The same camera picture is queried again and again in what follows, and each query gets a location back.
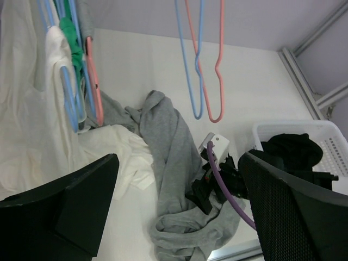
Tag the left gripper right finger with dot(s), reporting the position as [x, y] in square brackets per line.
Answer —
[294, 219]

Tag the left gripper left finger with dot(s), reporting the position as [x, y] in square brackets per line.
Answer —
[60, 220]

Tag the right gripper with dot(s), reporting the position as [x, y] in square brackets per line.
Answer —
[217, 182]

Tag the grey garment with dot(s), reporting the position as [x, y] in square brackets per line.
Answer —
[181, 230]

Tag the black tank top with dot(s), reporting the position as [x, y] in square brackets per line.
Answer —
[298, 151]

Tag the pink wire hanger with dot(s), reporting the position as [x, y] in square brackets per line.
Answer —
[198, 47]

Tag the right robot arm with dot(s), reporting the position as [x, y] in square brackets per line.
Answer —
[322, 179]

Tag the white garment pile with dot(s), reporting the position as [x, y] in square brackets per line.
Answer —
[38, 143]

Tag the white plastic basket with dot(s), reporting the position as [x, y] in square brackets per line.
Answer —
[326, 134]

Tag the bundle of coloured hangers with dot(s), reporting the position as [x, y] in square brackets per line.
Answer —
[66, 77]

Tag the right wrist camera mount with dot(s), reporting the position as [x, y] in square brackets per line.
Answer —
[220, 147]

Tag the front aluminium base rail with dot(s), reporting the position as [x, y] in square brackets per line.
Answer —
[242, 251]

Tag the right aluminium frame post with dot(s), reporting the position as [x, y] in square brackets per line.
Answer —
[318, 64]

